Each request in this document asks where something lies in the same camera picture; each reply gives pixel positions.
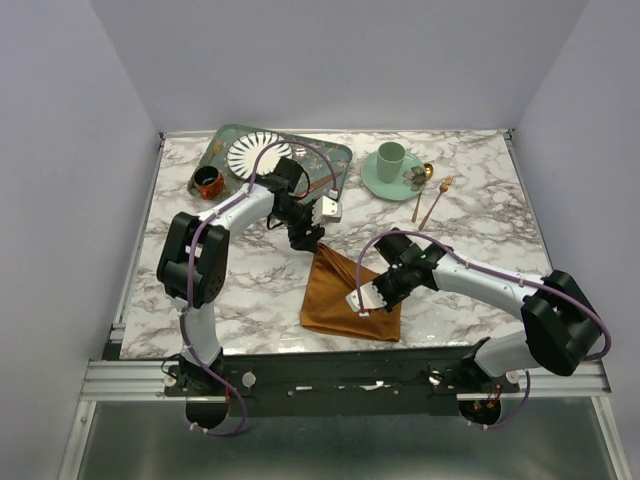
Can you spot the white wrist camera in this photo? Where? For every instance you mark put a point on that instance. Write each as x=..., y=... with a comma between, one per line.
x=365, y=299
x=326, y=209

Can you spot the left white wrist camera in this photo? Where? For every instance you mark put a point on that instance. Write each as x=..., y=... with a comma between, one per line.
x=326, y=209

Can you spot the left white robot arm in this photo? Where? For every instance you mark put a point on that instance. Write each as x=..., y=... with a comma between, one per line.
x=193, y=262

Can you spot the aluminium frame rail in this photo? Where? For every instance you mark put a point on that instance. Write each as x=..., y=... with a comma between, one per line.
x=144, y=381

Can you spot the mint green cup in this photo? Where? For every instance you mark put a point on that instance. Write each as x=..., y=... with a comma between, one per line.
x=390, y=157

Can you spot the copper table knife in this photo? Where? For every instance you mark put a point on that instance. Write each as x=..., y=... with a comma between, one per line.
x=316, y=185

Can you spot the orange-brown cloth napkin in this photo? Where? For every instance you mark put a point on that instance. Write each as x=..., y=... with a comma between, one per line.
x=325, y=310

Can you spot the copper fork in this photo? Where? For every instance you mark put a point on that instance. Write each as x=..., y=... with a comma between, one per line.
x=444, y=186

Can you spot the copper black mug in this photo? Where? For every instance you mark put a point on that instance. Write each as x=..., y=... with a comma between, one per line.
x=207, y=183

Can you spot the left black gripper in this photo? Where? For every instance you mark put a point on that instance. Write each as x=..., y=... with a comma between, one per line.
x=298, y=238

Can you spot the gold spoon with flower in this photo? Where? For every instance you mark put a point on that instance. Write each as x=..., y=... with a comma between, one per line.
x=416, y=180

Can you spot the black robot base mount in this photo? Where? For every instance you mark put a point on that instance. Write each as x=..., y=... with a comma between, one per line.
x=349, y=383

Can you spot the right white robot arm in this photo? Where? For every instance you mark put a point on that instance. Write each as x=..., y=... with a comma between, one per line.
x=560, y=327

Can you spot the white black striped plate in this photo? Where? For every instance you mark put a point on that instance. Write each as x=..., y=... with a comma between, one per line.
x=243, y=152

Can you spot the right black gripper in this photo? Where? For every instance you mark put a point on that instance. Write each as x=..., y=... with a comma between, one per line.
x=390, y=302

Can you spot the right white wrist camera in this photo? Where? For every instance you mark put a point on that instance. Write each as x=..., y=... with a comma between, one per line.
x=365, y=299

